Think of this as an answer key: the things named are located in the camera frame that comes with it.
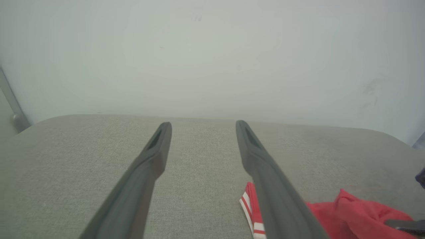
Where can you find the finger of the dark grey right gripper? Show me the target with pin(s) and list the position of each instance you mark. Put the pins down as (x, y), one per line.
(406, 225)

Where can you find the red and white basketball jersey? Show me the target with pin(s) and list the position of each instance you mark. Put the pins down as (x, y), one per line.
(352, 219)

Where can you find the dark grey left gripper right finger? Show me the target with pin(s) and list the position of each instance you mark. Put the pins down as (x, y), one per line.
(275, 196)

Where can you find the grey metal bar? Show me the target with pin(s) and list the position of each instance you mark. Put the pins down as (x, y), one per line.
(13, 106)

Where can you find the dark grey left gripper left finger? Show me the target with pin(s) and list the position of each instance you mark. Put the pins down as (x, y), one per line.
(132, 192)

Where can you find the grey fabric sofa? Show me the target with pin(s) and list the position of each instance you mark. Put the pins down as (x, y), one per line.
(199, 159)

